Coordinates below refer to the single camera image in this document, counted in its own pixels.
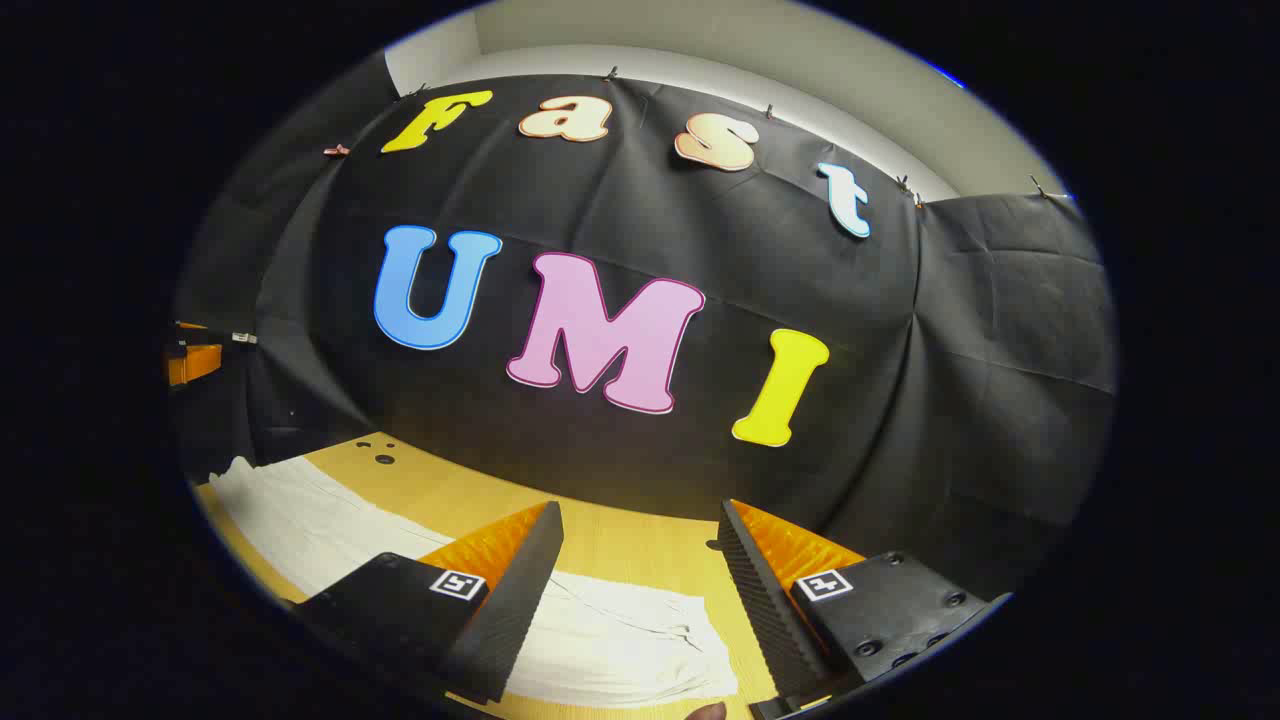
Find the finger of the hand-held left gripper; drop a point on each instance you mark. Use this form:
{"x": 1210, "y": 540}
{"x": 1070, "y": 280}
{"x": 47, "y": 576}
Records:
{"x": 195, "y": 365}

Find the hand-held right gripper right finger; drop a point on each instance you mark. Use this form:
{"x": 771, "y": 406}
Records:
{"x": 770, "y": 620}

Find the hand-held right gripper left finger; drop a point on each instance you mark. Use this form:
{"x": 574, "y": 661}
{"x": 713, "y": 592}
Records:
{"x": 510, "y": 620}

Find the black backdrop cloth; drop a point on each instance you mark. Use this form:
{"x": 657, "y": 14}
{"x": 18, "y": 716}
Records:
{"x": 650, "y": 200}

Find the white jeans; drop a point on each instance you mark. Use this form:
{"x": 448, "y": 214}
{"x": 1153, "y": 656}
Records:
{"x": 620, "y": 640}

